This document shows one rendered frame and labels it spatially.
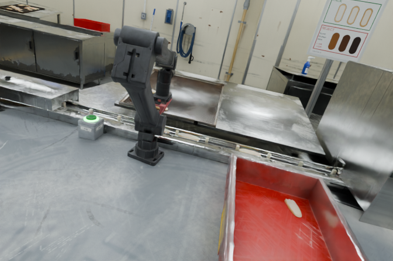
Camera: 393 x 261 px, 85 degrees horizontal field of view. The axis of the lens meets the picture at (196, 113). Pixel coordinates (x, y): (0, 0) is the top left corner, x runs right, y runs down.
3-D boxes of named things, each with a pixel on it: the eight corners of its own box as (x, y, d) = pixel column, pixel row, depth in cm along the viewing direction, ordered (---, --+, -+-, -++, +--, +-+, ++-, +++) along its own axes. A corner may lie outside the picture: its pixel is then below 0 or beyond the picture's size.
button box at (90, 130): (76, 144, 88) (75, 119, 84) (88, 135, 95) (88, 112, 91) (95, 148, 88) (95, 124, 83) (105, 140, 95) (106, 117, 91)
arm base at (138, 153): (126, 155, 82) (154, 166, 79) (127, 137, 79) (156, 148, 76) (138, 145, 90) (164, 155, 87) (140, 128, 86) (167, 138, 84)
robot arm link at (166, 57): (111, 48, 47) (159, 58, 47) (115, 21, 46) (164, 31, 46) (154, 62, 90) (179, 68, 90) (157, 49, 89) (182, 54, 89)
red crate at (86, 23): (73, 26, 381) (73, 17, 376) (85, 26, 414) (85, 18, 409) (101, 31, 380) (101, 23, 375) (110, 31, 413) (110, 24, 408)
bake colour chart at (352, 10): (306, 54, 147) (334, -22, 129) (306, 54, 147) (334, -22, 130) (358, 65, 141) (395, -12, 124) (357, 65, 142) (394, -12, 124)
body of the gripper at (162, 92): (172, 96, 98) (174, 81, 95) (165, 103, 88) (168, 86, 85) (158, 93, 98) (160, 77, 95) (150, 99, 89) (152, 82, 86)
